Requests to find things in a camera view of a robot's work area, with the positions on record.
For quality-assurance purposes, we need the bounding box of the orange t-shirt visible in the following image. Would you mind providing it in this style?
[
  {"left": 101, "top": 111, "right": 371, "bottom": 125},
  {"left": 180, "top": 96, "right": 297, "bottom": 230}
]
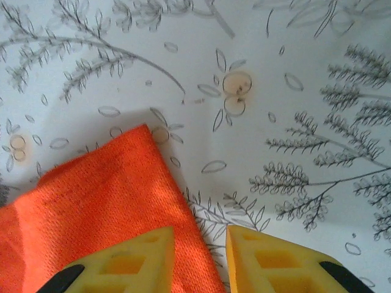
[{"left": 0, "top": 123, "right": 227, "bottom": 293}]

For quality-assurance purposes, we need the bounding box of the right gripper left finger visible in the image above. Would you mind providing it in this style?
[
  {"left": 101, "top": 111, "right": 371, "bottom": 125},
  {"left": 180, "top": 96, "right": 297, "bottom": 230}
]
[{"left": 35, "top": 226, "right": 177, "bottom": 293}]

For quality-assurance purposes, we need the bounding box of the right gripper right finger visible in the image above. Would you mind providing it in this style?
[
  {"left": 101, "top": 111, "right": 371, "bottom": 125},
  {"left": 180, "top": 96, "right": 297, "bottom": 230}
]
[{"left": 225, "top": 225, "right": 376, "bottom": 293}]

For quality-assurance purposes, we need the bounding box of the floral tablecloth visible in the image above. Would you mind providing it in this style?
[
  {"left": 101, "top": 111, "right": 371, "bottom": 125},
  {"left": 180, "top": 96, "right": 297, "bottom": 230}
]
[{"left": 0, "top": 0, "right": 391, "bottom": 293}]

